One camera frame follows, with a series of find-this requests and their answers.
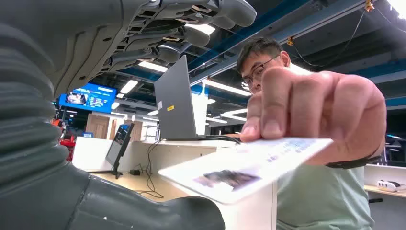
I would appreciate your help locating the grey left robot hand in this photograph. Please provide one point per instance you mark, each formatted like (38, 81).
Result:
(79, 28)

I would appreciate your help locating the white ID card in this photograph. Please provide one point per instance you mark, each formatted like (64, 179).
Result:
(247, 162)

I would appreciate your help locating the person's glasses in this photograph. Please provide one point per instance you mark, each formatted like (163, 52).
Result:
(255, 74)

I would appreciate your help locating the person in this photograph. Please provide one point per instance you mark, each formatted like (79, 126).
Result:
(317, 196)

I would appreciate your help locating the ceiling light strip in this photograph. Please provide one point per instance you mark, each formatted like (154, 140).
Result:
(204, 29)
(152, 66)
(128, 86)
(226, 88)

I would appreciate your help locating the wooden cabinet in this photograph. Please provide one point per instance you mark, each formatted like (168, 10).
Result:
(98, 125)

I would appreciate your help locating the white VR headset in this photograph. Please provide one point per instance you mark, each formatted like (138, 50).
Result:
(388, 185)

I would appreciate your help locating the grey laptop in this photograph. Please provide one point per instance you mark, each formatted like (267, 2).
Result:
(174, 101)

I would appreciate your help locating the black monitor on stand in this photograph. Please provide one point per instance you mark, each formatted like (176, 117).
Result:
(119, 143)

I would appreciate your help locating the white raised counter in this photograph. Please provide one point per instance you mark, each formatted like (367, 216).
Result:
(95, 152)

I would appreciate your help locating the black power adapter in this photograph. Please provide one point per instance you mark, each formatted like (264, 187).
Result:
(134, 172)

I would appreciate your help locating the blue wall display screen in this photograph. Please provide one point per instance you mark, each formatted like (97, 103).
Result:
(95, 98)

